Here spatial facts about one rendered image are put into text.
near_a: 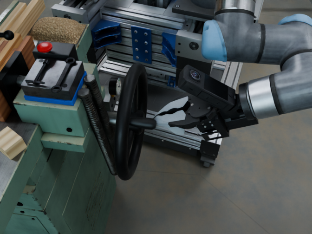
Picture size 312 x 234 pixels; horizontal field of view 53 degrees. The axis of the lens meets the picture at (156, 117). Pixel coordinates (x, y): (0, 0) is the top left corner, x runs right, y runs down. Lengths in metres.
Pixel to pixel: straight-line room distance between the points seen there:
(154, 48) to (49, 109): 0.78
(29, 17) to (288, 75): 0.69
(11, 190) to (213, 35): 0.47
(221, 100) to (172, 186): 1.05
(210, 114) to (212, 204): 1.01
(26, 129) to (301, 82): 0.53
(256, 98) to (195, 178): 1.09
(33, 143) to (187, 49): 0.65
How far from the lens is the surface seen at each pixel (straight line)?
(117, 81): 1.05
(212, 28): 0.60
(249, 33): 0.61
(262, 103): 0.57
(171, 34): 1.26
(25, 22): 0.94
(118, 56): 1.45
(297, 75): 0.57
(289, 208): 1.66
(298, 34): 0.63
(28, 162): 0.68
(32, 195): 0.73
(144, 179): 1.61
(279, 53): 0.62
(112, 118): 0.77
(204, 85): 0.57
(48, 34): 0.90
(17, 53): 0.73
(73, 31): 0.89
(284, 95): 0.57
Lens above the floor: 1.41
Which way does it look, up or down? 50 degrees down
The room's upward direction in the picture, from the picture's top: straight up
